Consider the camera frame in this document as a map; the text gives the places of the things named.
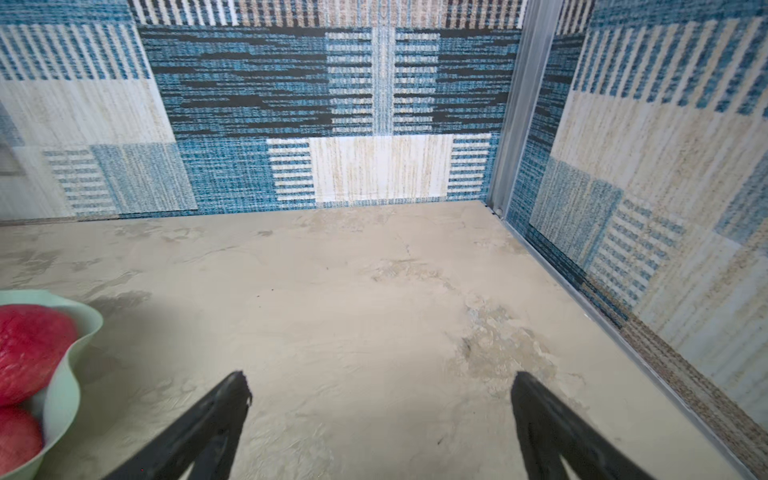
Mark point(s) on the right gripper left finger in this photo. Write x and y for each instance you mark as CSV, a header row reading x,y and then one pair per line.
x,y
202,443

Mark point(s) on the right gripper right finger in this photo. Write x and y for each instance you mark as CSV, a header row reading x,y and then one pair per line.
x,y
552,436

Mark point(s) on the red fake apple front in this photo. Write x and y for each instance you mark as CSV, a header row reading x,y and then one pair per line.
x,y
21,438

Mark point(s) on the light green wavy fruit bowl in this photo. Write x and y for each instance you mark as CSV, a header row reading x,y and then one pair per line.
x,y
55,407

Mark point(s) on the red fake apple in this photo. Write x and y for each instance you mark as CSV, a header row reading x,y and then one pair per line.
x,y
21,438
34,339

